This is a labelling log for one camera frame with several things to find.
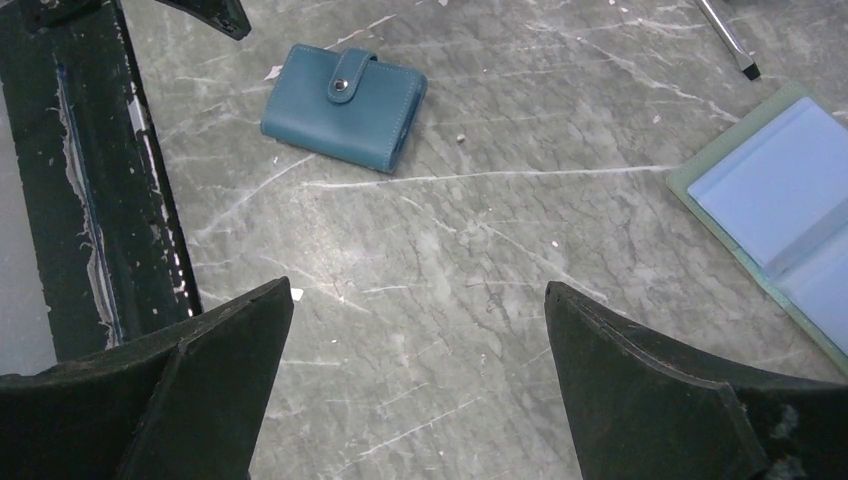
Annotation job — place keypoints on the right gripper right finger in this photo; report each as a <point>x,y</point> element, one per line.
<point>642,405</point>

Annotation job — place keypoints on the black yellow screwdriver near pipe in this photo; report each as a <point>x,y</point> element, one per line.
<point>745,62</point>

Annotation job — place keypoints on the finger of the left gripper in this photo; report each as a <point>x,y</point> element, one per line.
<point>226,16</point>

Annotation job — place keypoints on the open green card holder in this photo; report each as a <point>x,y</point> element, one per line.
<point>773,190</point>

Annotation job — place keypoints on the teal blue card holder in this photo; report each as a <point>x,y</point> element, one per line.
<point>347,105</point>

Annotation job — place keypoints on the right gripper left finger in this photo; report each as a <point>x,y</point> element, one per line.
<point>184,402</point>

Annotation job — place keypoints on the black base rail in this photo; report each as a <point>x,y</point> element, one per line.
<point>110,252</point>

